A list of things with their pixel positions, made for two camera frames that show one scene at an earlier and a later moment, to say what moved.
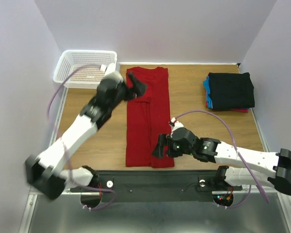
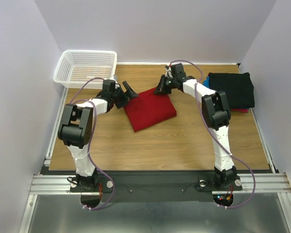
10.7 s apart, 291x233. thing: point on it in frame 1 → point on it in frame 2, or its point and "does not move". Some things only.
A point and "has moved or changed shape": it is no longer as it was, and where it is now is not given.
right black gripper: (166, 145) → (165, 84)
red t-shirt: (148, 115) has moved or changed shape
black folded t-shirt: (231, 91) does not move
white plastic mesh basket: (87, 77) does not move
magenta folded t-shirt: (242, 110) does not move
